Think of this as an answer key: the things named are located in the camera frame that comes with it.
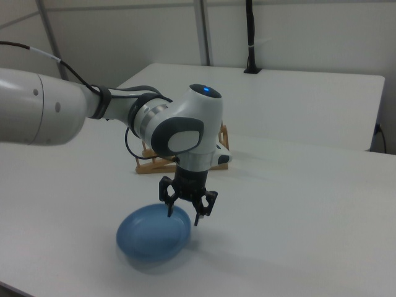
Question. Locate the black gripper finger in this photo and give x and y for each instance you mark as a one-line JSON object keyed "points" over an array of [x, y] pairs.
{"points": [[205, 204], [169, 201]]}

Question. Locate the wooden plate rack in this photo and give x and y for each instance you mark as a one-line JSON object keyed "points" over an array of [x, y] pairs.
{"points": [[148, 167]]}

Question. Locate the black pole with base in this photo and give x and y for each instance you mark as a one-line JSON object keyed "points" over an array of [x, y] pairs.
{"points": [[251, 31]]}

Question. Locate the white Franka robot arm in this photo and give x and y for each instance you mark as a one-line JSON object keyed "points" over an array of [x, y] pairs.
{"points": [[185, 123]]}

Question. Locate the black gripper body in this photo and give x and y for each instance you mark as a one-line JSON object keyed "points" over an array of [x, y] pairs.
{"points": [[190, 182]]}

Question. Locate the grey aluminium frame post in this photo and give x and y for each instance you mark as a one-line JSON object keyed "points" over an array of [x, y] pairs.
{"points": [[204, 37], [51, 34]]}

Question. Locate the white tie on pole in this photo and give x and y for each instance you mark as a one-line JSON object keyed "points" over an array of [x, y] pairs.
{"points": [[258, 43]]}

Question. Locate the blue plastic plate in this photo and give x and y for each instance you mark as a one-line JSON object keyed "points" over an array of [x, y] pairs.
{"points": [[148, 232]]}

